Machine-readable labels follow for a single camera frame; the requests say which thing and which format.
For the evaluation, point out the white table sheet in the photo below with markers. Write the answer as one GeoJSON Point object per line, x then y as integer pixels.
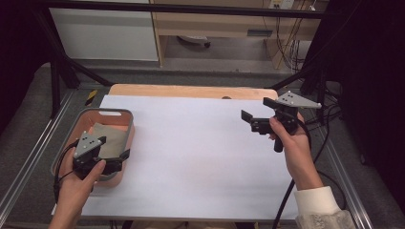
{"type": "Point", "coordinates": [191, 152]}

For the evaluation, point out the white cabinet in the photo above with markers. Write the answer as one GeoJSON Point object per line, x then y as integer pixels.
{"type": "Point", "coordinates": [102, 35]}

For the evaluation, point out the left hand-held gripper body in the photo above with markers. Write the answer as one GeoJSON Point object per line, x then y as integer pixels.
{"type": "Point", "coordinates": [87, 144]}

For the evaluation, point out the white chair base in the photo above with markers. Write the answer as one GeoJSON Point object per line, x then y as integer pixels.
{"type": "Point", "coordinates": [194, 39]}

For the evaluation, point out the khaki cloth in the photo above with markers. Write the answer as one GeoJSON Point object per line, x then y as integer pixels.
{"type": "Point", "coordinates": [113, 140]}

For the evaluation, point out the person's right hand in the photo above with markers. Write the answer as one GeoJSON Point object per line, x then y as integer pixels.
{"type": "Point", "coordinates": [297, 148]}

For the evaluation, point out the white power strip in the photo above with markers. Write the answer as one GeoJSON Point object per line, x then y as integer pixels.
{"type": "Point", "coordinates": [281, 4]}

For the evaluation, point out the wooden desk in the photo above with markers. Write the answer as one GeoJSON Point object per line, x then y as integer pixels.
{"type": "Point", "coordinates": [216, 22]}

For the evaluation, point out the yellow and black strip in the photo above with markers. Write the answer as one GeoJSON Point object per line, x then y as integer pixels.
{"type": "Point", "coordinates": [91, 97]}

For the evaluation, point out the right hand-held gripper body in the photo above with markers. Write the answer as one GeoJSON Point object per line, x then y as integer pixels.
{"type": "Point", "coordinates": [297, 101]}

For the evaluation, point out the silver aluminium rail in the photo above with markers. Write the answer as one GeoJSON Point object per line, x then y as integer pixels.
{"type": "Point", "coordinates": [347, 184]}
{"type": "Point", "coordinates": [28, 165]}

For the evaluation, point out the pink basket with grey rim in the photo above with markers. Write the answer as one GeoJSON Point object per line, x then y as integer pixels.
{"type": "Point", "coordinates": [86, 120]}

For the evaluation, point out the black curtain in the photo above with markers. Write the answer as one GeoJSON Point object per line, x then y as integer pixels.
{"type": "Point", "coordinates": [19, 57]}
{"type": "Point", "coordinates": [369, 79]}

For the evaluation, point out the person's left hand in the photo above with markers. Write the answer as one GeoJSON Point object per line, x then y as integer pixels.
{"type": "Point", "coordinates": [74, 191]}

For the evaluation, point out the black metal frame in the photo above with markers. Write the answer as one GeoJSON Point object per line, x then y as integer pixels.
{"type": "Point", "coordinates": [191, 10]}

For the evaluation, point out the dark rectangular desk fitting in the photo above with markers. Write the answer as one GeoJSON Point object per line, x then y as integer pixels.
{"type": "Point", "coordinates": [260, 33]}

